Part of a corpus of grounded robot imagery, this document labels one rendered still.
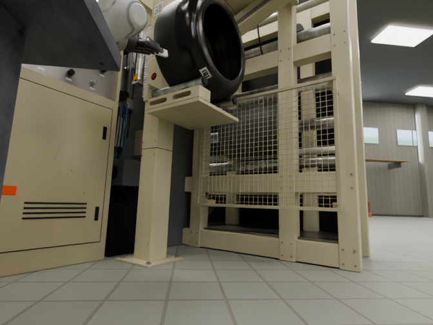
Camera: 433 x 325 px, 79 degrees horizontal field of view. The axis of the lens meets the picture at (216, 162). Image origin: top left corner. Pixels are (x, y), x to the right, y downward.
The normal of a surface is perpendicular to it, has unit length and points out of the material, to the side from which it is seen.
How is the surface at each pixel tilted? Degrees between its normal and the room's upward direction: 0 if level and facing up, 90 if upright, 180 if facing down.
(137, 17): 107
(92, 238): 90
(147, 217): 90
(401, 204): 90
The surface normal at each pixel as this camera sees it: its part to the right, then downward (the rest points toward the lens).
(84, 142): 0.83, -0.06
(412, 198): 0.11, -0.15
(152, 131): -0.56, -0.15
